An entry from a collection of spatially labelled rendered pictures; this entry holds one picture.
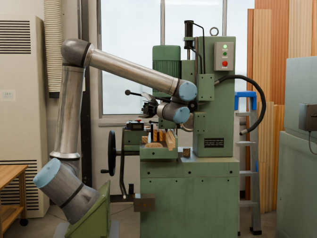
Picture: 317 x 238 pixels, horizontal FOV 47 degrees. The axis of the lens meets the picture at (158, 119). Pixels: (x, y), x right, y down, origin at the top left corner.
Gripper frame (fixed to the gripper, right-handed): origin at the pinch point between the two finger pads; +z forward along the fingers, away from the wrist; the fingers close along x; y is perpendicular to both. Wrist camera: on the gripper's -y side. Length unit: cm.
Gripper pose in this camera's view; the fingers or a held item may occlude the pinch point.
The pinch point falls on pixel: (141, 104)
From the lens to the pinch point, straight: 214.0
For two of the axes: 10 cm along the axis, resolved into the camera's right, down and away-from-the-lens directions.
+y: -7.3, -0.2, -6.8
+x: -1.4, 9.8, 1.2
